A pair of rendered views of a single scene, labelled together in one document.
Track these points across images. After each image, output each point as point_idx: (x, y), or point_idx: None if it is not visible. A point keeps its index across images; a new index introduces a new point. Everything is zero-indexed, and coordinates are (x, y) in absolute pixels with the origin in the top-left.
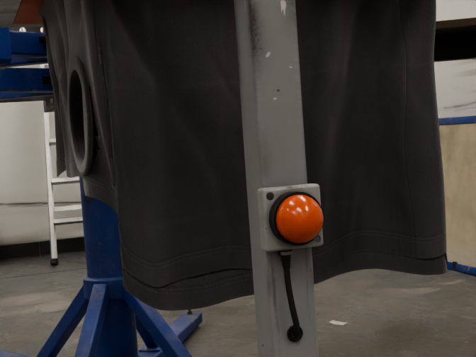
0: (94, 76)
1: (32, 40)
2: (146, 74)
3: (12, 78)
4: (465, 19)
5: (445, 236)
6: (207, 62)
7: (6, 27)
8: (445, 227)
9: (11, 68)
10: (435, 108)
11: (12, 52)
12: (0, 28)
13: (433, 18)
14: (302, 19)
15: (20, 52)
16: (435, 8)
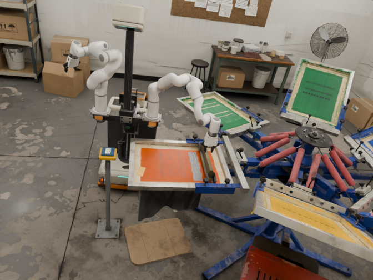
0: None
1: (278, 153)
2: None
3: (268, 157)
4: (252, 245)
5: (137, 216)
6: None
7: (266, 146)
8: (138, 216)
9: (270, 155)
10: (139, 202)
11: (271, 151)
12: (265, 145)
13: (140, 192)
14: None
15: (273, 153)
16: (140, 191)
